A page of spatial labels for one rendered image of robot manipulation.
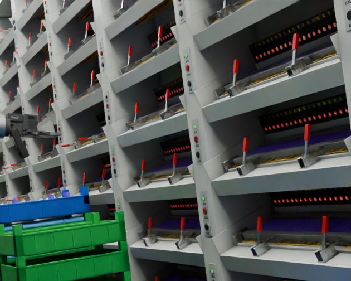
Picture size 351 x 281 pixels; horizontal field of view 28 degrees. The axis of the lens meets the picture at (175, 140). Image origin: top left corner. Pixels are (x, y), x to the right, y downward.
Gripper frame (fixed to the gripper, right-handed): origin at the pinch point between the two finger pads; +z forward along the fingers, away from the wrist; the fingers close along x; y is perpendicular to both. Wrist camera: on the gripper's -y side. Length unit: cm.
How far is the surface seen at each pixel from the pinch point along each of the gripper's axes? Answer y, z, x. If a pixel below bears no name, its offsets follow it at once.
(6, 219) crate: -33, -28, -57
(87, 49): 34.9, 9.7, -3.6
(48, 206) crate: -28, -16, -56
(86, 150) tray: -3.4, 15.2, 11.7
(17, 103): 34, 10, 136
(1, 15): 98, 5, 179
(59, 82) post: 30, 10, 42
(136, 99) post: 12.1, 21.9, -27.9
